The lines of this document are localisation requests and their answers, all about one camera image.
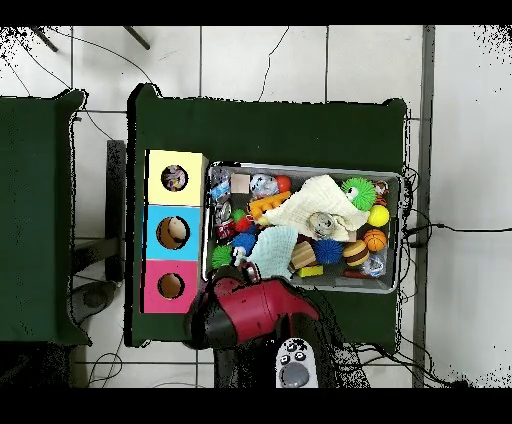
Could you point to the mint knitted cloth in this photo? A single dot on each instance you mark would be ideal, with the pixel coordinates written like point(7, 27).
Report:
point(274, 250)

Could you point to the cream knitted cloth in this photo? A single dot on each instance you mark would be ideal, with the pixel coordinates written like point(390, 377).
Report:
point(312, 196)

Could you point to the crushed silver can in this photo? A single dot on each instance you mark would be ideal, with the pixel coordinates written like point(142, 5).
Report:
point(321, 224)

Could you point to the confetti print cloth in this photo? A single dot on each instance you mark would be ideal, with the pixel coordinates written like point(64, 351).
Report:
point(174, 178)

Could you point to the green spiky ball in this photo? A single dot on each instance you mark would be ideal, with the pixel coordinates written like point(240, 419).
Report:
point(362, 194)

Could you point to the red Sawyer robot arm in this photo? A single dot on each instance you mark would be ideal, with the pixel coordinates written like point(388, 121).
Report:
point(256, 308)

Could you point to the wooden box with three holes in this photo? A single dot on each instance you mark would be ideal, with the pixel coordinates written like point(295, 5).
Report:
point(192, 168)

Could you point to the silver mesh bin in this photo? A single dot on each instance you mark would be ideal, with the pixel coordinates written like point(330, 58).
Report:
point(384, 280)

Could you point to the orange plastic block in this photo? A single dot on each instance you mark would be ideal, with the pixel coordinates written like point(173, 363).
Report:
point(268, 204)

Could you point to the ridged wooden block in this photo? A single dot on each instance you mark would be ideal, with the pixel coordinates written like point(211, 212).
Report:
point(302, 254)

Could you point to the large blue spiky ball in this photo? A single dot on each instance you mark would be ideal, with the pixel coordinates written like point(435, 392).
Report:
point(327, 251)

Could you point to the toy hamburger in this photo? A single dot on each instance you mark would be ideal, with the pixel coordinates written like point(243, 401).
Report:
point(355, 252)

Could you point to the orange basketball toy ball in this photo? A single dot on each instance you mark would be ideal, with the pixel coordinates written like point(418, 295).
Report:
point(375, 240)

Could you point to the yellow tennis ball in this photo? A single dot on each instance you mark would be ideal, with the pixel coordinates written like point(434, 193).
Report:
point(378, 216)

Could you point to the black tripod leg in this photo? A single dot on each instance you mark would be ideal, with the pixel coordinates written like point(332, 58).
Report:
point(136, 38)
point(45, 39)

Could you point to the dark green side table cloth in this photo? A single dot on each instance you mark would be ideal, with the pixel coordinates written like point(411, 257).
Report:
point(36, 180)

